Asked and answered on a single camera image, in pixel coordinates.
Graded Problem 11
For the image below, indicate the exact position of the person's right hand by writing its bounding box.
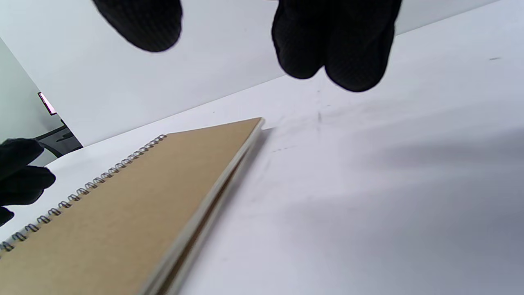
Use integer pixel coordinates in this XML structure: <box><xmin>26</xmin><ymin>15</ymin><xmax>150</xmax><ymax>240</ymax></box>
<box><xmin>91</xmin><ymin>0</ymin><xmax>404</xmax><ymax>92</ymax></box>

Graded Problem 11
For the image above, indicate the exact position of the person's left hand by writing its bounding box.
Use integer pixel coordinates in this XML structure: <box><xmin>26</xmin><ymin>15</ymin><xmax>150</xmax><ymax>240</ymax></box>
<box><xmin>0</xmin><ymin>138</ymin><xmax>56</xmax><ymax>227</ymax></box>

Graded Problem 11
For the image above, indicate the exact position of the black chair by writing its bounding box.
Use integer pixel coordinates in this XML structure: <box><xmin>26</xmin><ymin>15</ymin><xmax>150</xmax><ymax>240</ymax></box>
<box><xmin>34</xmin><ymin>120</ymin><xmax>84</xmax><ymax>159</ymax></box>

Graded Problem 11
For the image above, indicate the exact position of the small lit screen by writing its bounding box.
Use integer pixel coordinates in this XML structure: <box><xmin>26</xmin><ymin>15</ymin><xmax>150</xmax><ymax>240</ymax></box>
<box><xmin>38</xmin><ymin>92</ymin><xmax>57</xmax><ymax>116</ymax></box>

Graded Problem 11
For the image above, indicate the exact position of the brown spiral notebook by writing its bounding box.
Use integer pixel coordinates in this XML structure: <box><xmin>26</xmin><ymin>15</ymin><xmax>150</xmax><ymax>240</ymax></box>
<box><xmin>0</xmin><ymin>117</ymin><xmax>265</xmax><ymax>295</ymax></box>

